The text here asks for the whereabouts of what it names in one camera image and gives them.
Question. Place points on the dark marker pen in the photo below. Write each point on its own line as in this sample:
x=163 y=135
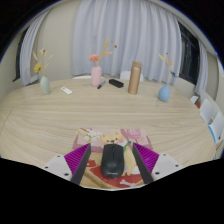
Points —
x=101 y=85

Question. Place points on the dark framed window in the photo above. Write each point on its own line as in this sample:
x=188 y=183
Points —
x=18 y=56
x=189 y=56

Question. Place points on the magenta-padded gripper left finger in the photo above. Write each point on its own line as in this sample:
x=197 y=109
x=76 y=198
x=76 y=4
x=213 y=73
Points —
x=57 y=165

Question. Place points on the pink vase with dried flowers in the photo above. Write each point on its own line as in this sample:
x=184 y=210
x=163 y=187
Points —
x=96 y=78

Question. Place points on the white curtain strip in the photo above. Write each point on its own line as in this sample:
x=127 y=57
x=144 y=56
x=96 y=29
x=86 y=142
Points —
x=201 y=70

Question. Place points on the blue vase with dried flowers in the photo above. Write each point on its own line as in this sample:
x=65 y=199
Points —
x=164 y=93

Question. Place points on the wide white curtain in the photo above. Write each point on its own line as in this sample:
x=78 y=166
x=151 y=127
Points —
x=133 y=30

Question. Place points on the gold thermos bottle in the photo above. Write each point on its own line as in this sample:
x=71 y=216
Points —
x=135 y=78

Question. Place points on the black rectangular box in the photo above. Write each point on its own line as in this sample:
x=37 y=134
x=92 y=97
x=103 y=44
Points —
x=116 y=83

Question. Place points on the white remote control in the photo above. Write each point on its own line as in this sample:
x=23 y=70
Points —
x=66 y=90

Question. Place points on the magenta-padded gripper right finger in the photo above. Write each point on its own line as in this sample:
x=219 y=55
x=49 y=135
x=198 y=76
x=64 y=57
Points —
x=166 y=165

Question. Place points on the black computer mouse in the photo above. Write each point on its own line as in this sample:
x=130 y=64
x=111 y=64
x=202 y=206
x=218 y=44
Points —
x=113 y=161

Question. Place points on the narrow white curtain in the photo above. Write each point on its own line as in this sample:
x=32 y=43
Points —
x=30 y=50

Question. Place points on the green vase with dried flowers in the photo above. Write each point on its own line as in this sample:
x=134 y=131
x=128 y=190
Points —
x=45 y=86

